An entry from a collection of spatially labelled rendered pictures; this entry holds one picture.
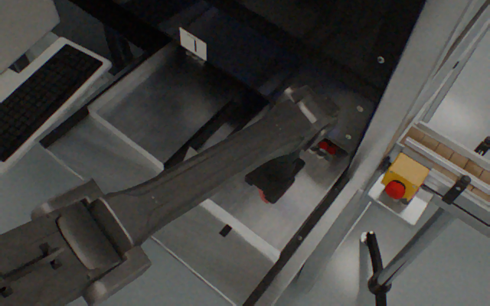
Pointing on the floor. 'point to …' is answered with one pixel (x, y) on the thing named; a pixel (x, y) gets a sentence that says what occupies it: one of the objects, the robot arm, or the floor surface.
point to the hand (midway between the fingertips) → (266, 198)
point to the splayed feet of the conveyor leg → (375, 268)
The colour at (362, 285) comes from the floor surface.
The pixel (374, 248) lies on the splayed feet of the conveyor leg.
